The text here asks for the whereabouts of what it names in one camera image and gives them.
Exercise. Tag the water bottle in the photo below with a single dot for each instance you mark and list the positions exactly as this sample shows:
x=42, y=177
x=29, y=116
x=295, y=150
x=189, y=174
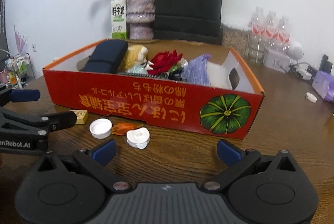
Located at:
x=283, y=36
x=257, y=24
x=271, y=29

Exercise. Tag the water bottle right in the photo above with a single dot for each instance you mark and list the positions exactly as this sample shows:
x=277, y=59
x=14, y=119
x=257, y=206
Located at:
x=283, y=36

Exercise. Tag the white power strip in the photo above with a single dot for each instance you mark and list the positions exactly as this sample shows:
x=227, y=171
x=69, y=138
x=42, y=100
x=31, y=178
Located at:
x=300, y=73

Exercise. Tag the black paper shopping bag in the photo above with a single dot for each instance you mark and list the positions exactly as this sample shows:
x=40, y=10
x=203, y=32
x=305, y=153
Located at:
x=191, y=20

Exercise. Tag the navy zippered pouch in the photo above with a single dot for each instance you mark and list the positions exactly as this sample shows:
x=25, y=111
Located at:
x=106, y=57

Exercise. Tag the purple tissue pack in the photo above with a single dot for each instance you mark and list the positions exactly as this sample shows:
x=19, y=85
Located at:
x=323, y=84

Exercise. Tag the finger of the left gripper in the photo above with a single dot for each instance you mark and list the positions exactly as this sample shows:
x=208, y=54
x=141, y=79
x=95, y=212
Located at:
x=18, y=95
x=25, y=124

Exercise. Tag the empty drinking glass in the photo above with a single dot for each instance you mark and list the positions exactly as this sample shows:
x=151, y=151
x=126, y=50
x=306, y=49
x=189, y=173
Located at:
x=256, y=51

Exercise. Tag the red cardboard box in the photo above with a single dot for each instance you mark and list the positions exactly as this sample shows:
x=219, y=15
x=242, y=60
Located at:
x=227, y=107

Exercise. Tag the beige mahjong tile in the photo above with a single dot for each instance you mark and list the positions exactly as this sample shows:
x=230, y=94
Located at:
x=81, y=116

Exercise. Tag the green white milk carton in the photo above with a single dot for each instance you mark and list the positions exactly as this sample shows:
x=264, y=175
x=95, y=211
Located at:
x=118, y=19

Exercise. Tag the white yellow plush sheep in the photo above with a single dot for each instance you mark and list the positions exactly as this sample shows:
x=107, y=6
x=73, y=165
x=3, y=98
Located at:
x=135, y=55

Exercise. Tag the white tin box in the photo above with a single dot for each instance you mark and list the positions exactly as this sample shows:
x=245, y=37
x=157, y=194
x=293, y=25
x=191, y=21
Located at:
x=277, y=61

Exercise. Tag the clear jar with seeds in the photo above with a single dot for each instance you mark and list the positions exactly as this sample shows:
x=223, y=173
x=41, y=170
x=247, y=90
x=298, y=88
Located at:
x=236, y=38

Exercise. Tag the red artificial rose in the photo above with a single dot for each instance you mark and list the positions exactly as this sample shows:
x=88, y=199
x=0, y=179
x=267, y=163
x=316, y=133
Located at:
x=163, y=61

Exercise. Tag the purple fabric drawstring bag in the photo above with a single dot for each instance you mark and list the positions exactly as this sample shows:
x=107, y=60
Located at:
x=196, y=71

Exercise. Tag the purple ceramic vase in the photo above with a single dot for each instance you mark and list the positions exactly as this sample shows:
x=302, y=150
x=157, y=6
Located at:
x=140, y=15

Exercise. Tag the small white round lid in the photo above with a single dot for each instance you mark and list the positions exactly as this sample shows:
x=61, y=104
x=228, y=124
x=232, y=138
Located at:
x=311, y=97

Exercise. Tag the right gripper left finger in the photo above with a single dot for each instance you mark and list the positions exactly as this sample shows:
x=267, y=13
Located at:
x=70, y=188

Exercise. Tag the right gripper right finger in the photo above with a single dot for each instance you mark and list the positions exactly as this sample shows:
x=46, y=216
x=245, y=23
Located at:
x=263, y=189

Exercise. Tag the large white bottle cap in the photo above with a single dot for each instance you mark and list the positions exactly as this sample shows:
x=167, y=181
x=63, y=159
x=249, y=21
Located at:
x=100, y=128

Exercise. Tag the clear plastic bag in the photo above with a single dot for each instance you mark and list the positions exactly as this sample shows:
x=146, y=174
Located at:
x=137, y=69

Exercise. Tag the metal wire shelf rack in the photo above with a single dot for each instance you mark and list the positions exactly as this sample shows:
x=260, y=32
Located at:
x=19, y=70

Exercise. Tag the water bottle left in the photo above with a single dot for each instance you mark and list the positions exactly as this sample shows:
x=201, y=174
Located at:
x=257, y=24

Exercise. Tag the white round camera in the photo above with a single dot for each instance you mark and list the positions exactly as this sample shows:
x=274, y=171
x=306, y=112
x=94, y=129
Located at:
x=295, y=50

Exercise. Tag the water bottle middle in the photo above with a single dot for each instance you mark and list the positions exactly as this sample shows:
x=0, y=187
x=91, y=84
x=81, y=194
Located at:
x=271, y=29

